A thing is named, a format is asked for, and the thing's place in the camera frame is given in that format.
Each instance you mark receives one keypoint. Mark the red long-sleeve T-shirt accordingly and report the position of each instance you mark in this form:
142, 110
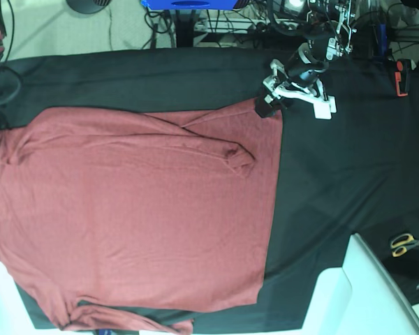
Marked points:
105, 210

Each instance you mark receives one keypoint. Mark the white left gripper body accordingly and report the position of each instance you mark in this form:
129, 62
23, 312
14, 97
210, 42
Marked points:
298, 78

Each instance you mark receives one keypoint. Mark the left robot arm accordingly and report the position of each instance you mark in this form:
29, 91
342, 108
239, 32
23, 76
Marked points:
327, 29

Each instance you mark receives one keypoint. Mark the black table leg post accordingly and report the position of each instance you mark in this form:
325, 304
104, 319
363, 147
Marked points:
185, 21

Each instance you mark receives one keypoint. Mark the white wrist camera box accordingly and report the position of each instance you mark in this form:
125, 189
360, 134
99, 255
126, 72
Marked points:
325, 109

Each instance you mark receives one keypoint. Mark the black round stand base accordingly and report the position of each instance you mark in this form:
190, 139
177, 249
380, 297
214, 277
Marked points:
88, 7

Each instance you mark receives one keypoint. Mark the blue clamp handle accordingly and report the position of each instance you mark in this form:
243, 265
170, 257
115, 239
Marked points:
380, 42

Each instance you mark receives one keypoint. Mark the white power strip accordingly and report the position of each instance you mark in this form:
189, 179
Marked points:
223, 25

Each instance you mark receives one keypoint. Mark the white foam block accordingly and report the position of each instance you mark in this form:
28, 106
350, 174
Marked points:
359, 297

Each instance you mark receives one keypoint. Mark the orange and black clamp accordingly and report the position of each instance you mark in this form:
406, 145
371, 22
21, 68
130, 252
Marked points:
403, 77

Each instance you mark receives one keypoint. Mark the yellow-handled scissors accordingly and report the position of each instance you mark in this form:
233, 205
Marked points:
403, 243

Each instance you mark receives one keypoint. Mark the blue plastic box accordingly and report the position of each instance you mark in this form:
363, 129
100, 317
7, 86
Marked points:
190, 4

